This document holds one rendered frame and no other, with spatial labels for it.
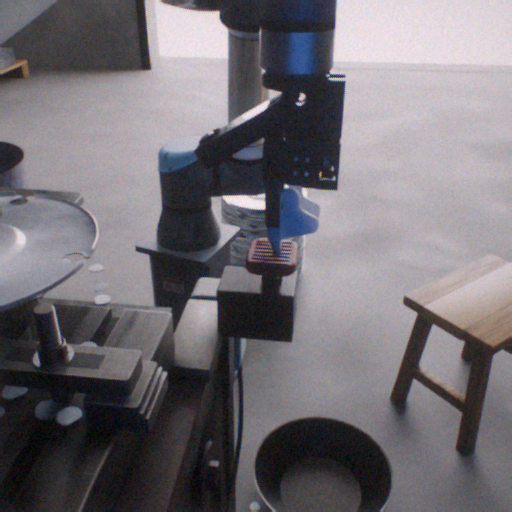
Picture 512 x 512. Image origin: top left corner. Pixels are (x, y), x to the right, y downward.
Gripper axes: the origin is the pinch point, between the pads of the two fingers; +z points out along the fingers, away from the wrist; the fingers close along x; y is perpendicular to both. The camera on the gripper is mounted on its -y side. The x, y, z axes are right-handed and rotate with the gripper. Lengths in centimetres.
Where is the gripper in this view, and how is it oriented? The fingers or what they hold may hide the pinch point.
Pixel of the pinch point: (272, 242)
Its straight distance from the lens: 69.2
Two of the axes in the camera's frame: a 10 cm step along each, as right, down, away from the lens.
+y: 9.9, 0.7, -1.2
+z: 0.0, 8.7, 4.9
